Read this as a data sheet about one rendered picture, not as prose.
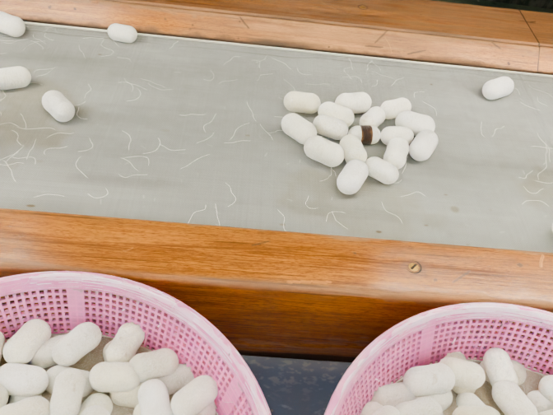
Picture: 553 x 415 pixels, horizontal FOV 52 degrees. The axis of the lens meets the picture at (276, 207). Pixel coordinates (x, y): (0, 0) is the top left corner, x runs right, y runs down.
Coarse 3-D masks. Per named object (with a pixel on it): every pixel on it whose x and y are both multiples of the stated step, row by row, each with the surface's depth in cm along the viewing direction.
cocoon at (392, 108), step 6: (384, 102) 57; (390, 102) 56; (396, 102) 57; (402, 102) 57; (408, 102) 57; (384, 108) 56; (390, 108) 56; (396, 108) 56; (402, 108) 57; (408, 108) 57; (390, 114) 56; (396, 114) 57
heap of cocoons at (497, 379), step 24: (456, 360) 39; (504, 360) 39; (408, 384) 37; (432, 384) 37; (456, 384) 38; (480, 384) 38; (504, 384) 38; (528, 384) 40; (552, 384) 38; (384, 408) 35; (408, 408) 35; (432, 408) 36; (456, 408) 37; (480, 408) 36; (504, 408) 37; (528, 408) 36; (552, 408) 38
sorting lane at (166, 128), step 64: (0, 64) 57; (64, 64) 58; (128, 64) 60; (192, 64) 61; (256, 64) 62; (320, 64) 64; (384, 64) 65; (448, 64) 66; (0, 128) 51; (64, 128) 51; (128, 128) 52; (192, 128) 53; (256, 128) 54; (448, 128) 58; (512, 128) 59; (0, 192) 45; (64, 192) 46; (128, 192) 47; (192, 192) 47; (256, 192) 48; (320, 192) 49; (384, 192) 50; (448, 192) 51; (512, 192) 52
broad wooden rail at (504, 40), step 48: (0, 0) 63; (48, 0) 63; (96, 0) 64; (144, 0) 65; (192, 0) 66; (240, 0) 67; (288, 0) 68; (336, 0) 70; (384, 0) 71; (288, 48) 65; (336, 48) 66; (384, 48) 66; (432, 48) 66; (480, 48) 67; (528, 48) 67
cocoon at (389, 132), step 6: (390, 126) 54; (396, 126) 54; (384, 132) 54; (390, 132) 53; (396, 132) 53; (402, 132) 54; (408, 132) 54; (384, 138) 54; (390, 138) 53; (408, 138) 54
